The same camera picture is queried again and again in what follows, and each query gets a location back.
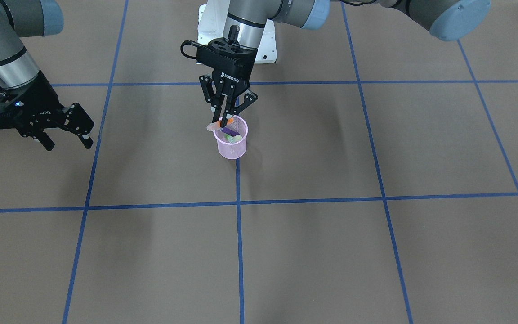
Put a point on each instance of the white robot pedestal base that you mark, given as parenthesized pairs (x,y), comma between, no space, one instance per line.
(211,24)

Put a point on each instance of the green highlighter pen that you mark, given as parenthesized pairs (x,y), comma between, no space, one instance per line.
(234,140)

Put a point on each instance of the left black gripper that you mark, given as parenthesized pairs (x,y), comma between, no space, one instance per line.
(231,79)

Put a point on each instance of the orange highlighter pen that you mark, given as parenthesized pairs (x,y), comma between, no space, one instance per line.
(217,125)

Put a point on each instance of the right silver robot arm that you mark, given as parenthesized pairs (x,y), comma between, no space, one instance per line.
(20,19)

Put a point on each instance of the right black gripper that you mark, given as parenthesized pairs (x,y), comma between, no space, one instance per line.
(38,104)

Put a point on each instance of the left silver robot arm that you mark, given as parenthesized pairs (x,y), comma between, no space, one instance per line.
(242,24)

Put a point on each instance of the purple marker pen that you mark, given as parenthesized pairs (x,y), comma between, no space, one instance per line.
(229,132)

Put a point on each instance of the pink mesh pen holder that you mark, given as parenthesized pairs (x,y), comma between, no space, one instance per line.
(233,151)

